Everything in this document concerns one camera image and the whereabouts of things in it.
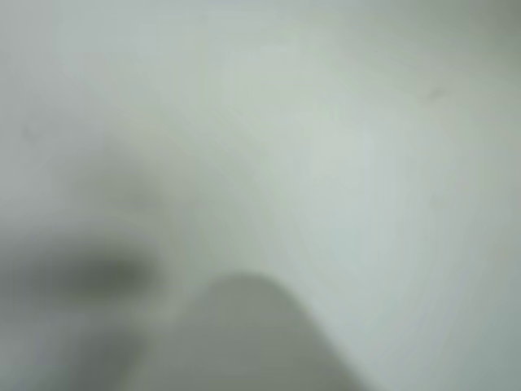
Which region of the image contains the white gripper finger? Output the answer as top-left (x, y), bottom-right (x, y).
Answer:
top-left (160, 271), bottom-right (382, 391)

